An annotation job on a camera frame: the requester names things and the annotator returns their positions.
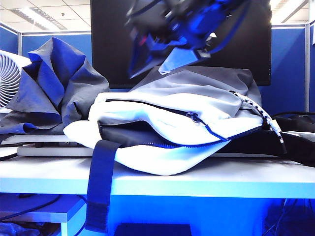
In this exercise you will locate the white slab board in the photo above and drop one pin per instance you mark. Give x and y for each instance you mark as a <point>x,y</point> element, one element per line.
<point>49,150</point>

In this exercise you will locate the large black monitor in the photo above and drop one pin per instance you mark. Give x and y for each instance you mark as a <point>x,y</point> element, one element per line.
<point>110,49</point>

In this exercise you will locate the crumpled plastic bag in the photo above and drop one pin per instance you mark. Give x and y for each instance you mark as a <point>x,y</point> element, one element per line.
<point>24,229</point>

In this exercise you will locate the black bag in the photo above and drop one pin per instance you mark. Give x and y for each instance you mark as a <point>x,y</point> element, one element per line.
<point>295,147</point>

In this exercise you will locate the wide blue partition panel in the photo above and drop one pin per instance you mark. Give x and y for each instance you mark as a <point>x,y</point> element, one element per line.
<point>73,44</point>

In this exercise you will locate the white lower shelf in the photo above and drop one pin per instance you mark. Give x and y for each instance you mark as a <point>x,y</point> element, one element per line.
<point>61,216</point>

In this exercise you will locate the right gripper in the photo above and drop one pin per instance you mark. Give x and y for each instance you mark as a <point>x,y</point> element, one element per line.
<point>187,22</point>

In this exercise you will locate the narrow blue partition panel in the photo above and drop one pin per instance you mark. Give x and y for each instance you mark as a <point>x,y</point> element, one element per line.
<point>8,37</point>

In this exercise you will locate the black chair backrest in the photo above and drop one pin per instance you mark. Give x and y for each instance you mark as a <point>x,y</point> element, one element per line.
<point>152,231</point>

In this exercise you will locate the ceiling light fixture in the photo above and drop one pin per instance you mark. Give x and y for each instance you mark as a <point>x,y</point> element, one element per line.
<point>37,18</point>

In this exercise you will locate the white desk fan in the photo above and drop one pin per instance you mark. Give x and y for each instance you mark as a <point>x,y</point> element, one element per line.
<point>9,73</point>

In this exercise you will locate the gray clothes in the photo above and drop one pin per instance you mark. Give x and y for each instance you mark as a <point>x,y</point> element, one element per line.
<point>81,83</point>

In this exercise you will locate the blue partition panel with post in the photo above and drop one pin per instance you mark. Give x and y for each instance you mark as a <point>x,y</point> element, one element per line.
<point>288,68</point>

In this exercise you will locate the white flat stand plate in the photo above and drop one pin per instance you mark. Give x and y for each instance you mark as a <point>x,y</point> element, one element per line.
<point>37,138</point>

